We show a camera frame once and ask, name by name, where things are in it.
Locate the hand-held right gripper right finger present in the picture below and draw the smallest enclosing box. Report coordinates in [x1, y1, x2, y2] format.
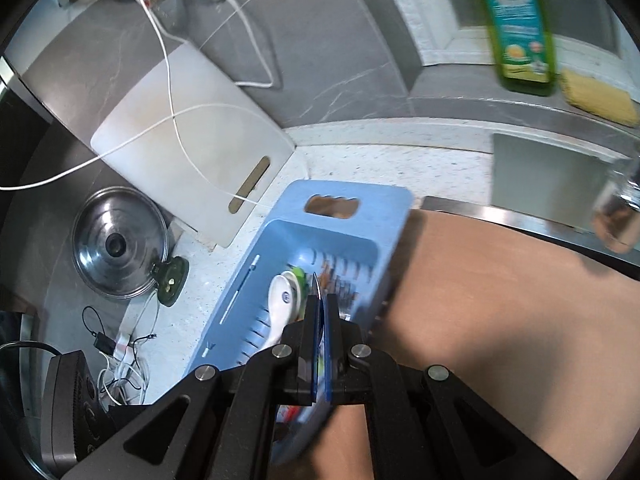
[324, 294, 571, 480]

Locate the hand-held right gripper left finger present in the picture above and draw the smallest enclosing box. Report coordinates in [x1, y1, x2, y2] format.
[60, 294, 321, 480]

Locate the white ceramic spoon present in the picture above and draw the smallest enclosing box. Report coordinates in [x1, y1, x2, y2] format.
[252, 270, 301, 356]

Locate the green plastic spoon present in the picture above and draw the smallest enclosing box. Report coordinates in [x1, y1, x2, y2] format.
[287, 266, 308, 321]

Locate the blue plastic basket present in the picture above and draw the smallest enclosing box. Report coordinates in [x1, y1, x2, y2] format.
[182, 179, 416, 468]

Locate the white thin stick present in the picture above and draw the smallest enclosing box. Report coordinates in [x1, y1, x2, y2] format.
[220, 255, 262, 325]

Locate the stainless steel pot lid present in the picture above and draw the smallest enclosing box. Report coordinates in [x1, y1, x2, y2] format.
[71, 186, 171, 301]

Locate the green lid holder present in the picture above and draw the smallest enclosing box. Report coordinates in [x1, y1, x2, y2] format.
[152, 256, 189, 307]

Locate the brown board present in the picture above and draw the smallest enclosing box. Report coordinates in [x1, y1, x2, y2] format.
[270, 207, 640, 480]

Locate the white cutting board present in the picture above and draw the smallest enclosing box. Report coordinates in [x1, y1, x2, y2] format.
[90, 42, 298, 250]

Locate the stainless steel sink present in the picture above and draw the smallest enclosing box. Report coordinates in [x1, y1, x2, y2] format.
[420, 120, 640, 261]

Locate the yellow sponge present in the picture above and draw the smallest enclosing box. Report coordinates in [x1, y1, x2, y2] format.
[559, 69, 640, 128]

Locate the green dish soap bottle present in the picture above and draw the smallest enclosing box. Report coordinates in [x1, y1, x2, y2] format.
[462, 0, 557, 97]

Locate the white cable bundle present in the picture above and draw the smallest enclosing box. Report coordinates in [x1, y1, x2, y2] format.
[97, 330, 161, 406]

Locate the thick white cable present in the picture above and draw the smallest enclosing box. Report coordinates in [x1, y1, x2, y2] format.
[190, 0, 278, 90]

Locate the thin white cable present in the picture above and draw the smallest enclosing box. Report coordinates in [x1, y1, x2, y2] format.
[0, 0, 321, 211]

